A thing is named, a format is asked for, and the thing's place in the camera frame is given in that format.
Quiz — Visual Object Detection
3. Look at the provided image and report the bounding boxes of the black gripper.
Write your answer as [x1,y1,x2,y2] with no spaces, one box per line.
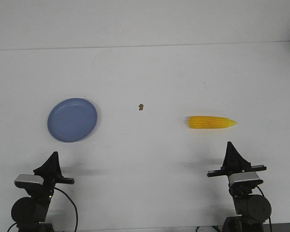
[207,141,267,196]
[26,151,75,201]

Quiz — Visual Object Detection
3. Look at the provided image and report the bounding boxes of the blue round plate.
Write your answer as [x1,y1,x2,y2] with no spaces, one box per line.
[47,98,98,143]

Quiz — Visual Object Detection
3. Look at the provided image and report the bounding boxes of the yellow corn cob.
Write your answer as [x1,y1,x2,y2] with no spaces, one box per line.
[186,116,237,129]

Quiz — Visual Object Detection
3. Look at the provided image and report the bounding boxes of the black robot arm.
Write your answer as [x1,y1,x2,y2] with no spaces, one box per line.
[11,151,74,232]
[207,141,272,232]

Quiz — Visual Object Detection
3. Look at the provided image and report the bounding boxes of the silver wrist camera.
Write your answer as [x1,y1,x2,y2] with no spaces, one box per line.
[14,174,44,189]
[228,172,260,186]

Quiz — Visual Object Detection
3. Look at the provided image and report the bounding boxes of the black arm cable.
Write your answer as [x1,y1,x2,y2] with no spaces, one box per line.
[256,186,274,232]
[53,186,78,232]

